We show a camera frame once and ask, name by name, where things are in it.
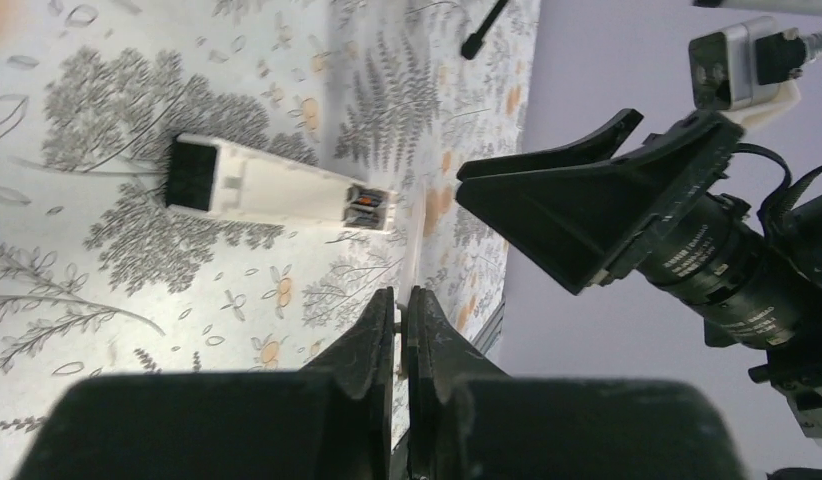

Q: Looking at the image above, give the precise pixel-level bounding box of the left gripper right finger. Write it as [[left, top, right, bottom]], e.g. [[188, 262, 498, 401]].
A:
[[406, 287, 746, 479]]

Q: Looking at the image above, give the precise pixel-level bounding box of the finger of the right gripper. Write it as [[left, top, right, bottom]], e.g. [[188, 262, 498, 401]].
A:
[[457, 108, 644, 181]]

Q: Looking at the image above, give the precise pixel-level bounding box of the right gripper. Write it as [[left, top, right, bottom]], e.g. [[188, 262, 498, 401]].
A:
[[455, 110, 822, 350]]

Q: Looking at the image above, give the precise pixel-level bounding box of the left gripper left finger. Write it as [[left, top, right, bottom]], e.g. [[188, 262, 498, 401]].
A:
[[16, 288, 395, 479]]

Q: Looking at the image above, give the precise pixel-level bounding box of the white remote control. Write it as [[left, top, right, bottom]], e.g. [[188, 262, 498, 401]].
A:
[[164, 133, 397, 232]]

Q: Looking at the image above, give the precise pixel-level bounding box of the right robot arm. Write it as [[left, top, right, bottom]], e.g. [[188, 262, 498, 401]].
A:
[[456, 109, 822, 449]]

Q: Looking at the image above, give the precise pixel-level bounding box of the black microphone tripod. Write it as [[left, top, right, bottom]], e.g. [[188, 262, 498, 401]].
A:
[[460, 0, 509, 60]]

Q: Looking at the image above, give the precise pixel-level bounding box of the floral tablecloth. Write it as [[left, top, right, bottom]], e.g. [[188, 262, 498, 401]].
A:
[[0, 1, 541, 479]]

